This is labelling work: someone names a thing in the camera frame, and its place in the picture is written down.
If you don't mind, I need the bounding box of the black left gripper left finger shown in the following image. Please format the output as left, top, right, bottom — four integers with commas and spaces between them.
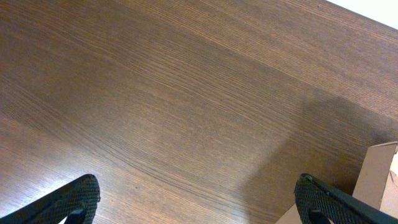
1, 174, 100, 224

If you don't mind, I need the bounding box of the brown cardboard box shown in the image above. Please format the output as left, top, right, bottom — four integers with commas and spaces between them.
277, 141, 397, 224

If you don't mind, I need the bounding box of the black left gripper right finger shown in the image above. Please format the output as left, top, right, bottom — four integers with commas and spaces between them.
294, 173, 397, 224

